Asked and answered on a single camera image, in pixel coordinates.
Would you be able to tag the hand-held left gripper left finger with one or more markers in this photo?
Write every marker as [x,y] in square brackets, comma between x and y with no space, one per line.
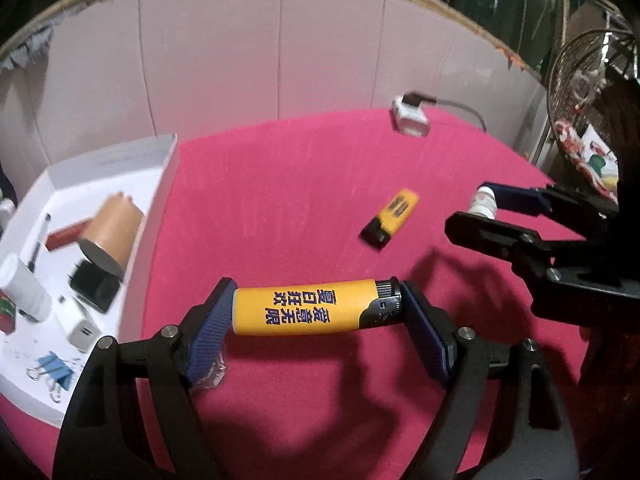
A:
[210,330]

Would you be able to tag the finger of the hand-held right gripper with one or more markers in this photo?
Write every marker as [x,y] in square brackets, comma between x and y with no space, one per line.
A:
[517,199]
[490,235]

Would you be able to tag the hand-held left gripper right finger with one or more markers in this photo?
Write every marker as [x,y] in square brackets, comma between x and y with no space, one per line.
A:
[425,330]

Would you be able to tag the small dropper bottle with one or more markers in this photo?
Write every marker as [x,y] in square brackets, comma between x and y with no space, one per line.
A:
[482,204]

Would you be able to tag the long yellow lighter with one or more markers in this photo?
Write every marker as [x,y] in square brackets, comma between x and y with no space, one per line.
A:
[300,310]

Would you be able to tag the black plug charger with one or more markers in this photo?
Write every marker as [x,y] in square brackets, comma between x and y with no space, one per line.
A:
[95,287]

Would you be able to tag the white plug charger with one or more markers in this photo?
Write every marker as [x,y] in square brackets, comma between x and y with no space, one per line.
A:
[82,335]

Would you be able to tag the blue binder clip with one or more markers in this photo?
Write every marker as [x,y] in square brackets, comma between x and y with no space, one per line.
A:
[52,366]

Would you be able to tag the white pill bottle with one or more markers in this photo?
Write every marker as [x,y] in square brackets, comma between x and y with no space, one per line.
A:
[27,290]

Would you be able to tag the white cardboard tray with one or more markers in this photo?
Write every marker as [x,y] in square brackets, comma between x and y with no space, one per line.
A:
[115,165]

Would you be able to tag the clear plastic scrap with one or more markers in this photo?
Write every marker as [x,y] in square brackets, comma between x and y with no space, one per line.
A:
[212,375]

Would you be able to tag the red white printed bag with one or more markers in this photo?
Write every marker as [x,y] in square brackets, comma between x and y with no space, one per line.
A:
[590,155]

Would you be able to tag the short yellow black lighter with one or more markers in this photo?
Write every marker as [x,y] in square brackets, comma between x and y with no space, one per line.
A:
[395,212]

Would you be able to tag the brown tape roll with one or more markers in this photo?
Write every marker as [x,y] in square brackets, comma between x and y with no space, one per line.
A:
[112,227]

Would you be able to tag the red lighter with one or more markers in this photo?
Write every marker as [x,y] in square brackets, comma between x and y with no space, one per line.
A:
[65,235]

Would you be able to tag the black pen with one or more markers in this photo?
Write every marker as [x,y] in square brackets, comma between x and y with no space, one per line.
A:
[37,245]

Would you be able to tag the white small container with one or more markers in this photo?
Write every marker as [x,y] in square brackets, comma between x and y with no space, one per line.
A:
[6,212]

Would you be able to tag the white foam board panel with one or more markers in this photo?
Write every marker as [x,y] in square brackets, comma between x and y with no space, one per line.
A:
[225,50]

